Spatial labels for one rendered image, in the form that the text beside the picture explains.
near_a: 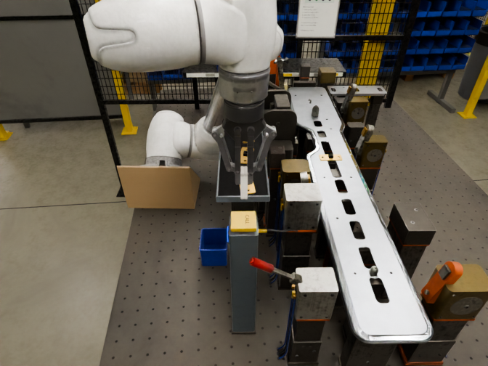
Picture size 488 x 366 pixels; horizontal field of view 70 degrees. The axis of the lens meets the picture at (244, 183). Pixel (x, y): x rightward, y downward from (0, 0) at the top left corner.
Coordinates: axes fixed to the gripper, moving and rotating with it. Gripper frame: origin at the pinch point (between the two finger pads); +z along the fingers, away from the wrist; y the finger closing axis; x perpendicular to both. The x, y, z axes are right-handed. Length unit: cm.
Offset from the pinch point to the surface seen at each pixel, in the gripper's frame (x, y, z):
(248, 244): -3.5, 1.1, 16.0
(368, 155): 52, 49, 28
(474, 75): 310, 258, 99
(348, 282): -6.6, 26.3, 27.0
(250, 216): 0.9, 1.7, 11.1
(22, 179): 168, -177, 128
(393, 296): -10.9, 36.2, 27.0
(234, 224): -1.5, -2.1, 11.1
